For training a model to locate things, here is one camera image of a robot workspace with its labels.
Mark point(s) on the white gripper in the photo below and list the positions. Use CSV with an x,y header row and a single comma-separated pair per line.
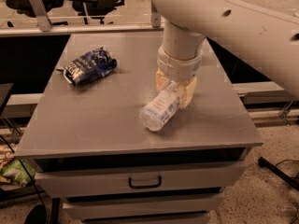
x,y
177,67

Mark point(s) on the clear plastic water bottle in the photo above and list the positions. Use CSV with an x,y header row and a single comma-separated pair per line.
x,y
161,109

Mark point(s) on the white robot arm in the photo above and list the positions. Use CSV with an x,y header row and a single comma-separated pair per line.
x,y
262,38

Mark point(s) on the crumpled blue chip bag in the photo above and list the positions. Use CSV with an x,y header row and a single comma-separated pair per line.
x,y
87,68

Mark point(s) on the grey drawer cabinet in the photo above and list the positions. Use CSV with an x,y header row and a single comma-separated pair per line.
x,y
85,142

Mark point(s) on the black stand leg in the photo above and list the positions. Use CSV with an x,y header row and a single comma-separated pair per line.
x,y
263,163

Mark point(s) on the green snack bag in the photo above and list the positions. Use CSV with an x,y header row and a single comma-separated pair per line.
x,y
19,171

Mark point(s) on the middle metal rail bracket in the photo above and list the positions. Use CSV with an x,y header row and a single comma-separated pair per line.
x,y
155,17

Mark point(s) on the metal rail bracket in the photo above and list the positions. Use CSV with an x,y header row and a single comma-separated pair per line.
x,y
40,12
155,17

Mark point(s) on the black drawer handle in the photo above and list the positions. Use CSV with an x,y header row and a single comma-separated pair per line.
x,y
148,183

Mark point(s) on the left metal rail bracket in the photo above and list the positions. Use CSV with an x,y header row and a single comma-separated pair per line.
x,y
40,12

